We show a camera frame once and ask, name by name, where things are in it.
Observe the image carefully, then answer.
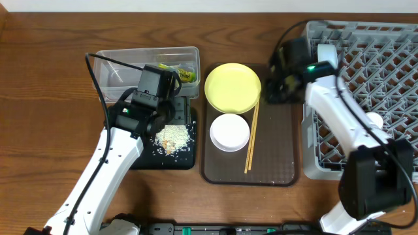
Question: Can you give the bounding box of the yellow plate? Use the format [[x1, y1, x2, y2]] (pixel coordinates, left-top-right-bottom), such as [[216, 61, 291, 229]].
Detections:
[[204, 63, 261, 114]]

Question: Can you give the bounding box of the rice food scraps pile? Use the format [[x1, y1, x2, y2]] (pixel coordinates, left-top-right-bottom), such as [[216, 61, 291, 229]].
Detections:
[[152, 125, 195, 163]]

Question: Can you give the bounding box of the white cup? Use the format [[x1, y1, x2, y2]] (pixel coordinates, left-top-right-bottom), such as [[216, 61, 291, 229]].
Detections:
[[366, 112, 384, 129]]

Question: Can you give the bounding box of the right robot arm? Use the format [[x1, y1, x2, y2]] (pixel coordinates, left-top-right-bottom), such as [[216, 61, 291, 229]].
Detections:
[[264, 37, 417, 234]]

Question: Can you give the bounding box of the black tray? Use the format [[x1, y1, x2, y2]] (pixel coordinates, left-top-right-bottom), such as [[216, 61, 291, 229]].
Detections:
[[107, 107, 198, 170]]

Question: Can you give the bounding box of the white bowl with food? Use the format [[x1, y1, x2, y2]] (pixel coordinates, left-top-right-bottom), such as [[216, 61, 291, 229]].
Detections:
[[210, 114, 250, 152]]

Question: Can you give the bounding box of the grey dishwasher rack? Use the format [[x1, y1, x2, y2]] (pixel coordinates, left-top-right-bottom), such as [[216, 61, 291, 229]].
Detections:
[[301, 21, 417, 180]]

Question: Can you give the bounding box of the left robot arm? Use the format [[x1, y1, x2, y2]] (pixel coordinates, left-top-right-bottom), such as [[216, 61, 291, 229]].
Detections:
[[25, 65, 181, 234]]

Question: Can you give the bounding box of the clear plastic bin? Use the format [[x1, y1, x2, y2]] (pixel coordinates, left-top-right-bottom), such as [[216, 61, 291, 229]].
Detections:
[[94, 46, 201, 104]]

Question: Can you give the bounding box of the light blue bowl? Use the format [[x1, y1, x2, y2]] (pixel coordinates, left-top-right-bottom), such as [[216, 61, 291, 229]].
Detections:
[[317, 44, 338, 69]]

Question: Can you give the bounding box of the brown serving tray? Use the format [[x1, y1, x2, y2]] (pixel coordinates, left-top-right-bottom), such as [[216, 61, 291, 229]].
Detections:
[[199, 63, 300, 187]]

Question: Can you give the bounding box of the green snack wrapper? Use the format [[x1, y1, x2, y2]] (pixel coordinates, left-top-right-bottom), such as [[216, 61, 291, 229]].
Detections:
[[158, 63, 196, 83]]

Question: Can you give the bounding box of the wooden chopstick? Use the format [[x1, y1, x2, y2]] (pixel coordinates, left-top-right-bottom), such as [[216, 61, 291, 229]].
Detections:
[[244, 104, 259, 174], [248, 101, 261, 171]]

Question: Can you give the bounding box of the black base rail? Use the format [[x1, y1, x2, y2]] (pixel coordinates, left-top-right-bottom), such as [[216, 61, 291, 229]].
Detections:
[[101, 222, 393, 235]]

